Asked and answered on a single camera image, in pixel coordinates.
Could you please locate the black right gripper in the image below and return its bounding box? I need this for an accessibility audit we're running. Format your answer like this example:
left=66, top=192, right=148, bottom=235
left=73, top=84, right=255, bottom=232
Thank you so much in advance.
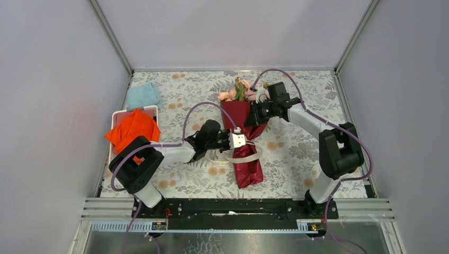
left=244, top=99, right=277, bottom=128

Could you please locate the cream ribbon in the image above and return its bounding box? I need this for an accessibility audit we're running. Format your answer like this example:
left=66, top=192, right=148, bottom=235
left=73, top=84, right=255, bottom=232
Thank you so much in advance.
left=204, top=151, right=263, bottom=167

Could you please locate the dark red wrapping paper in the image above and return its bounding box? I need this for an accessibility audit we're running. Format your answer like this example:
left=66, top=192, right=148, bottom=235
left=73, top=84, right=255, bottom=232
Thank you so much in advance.
left=220, top=101, right=266, bottom=188

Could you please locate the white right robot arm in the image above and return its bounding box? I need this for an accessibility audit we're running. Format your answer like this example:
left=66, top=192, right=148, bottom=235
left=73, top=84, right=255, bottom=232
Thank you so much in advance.
left=244, top=82, right=364, bottom=218

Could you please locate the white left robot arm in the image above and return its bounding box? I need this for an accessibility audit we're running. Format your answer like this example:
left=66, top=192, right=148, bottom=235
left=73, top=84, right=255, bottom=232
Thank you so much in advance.
left=109, top=120, right=231, bottom=217

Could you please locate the floral patterned table mat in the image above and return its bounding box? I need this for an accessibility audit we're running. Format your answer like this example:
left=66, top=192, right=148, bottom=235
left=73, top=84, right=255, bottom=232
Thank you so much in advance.
left=131, top=70, right=345, bottom=198

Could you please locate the orange cloth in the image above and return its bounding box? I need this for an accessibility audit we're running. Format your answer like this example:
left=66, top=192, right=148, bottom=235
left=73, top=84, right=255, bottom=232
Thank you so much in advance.
left=104, top=108, right=162, bottom=164

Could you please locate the light blue cloth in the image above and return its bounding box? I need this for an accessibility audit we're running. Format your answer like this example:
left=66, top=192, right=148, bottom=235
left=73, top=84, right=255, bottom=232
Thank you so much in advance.
left=127, top=82, right=161, bottom=109

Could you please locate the white perforated plastic basket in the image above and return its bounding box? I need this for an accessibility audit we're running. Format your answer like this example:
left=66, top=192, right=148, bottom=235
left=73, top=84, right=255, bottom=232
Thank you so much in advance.
left=109, top=105, right=159, bottom=166

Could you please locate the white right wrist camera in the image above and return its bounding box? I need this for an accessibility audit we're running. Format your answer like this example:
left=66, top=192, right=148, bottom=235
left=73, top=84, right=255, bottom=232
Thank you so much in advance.
left=253, top=84, right=270, bottom=103

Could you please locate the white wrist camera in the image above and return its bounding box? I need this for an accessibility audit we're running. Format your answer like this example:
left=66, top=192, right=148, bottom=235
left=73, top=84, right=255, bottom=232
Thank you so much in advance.
left=253, top=84, right=270, bottom=103
left=229, top=133, right=247, bottom=149

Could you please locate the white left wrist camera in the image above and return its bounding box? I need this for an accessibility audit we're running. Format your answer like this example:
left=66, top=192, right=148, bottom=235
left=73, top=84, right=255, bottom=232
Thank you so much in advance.
left=229, top=133, right=247, bottom=149

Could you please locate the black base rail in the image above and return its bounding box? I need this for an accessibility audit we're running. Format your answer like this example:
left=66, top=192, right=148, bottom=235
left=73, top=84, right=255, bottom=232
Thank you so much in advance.
left=131, top=198, right=339, bottom=230

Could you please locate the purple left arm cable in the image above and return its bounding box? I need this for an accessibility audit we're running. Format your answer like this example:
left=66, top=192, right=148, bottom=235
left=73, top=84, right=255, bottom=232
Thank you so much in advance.
left=110, top=102, right=243, bottom=254

